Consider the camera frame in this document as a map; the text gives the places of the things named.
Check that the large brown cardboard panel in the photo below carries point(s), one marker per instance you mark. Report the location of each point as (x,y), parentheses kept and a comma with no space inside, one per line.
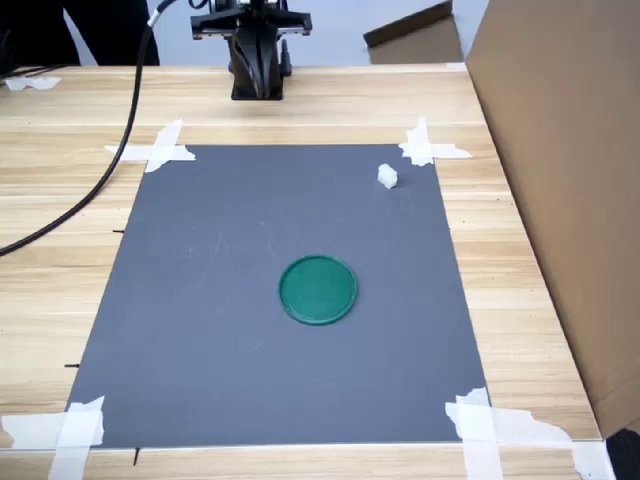
(565,175)

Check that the person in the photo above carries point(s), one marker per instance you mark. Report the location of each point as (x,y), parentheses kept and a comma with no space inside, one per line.
(30,30)

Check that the small white plastic terminal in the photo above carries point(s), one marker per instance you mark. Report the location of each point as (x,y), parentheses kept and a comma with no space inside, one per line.
(387,176)

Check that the dark grey mat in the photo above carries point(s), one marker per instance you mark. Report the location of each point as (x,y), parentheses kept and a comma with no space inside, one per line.
(225,350)

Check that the white tape strip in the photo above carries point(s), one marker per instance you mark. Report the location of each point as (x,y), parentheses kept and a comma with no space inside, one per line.
(595,462)
(30,430)
(30,83)
(167,135)
(525,427)
(452,151)
(67,460)
(419,135)
(480,460)
(125,152)

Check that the round green lid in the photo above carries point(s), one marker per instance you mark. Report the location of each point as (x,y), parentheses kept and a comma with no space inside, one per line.
(317,291)

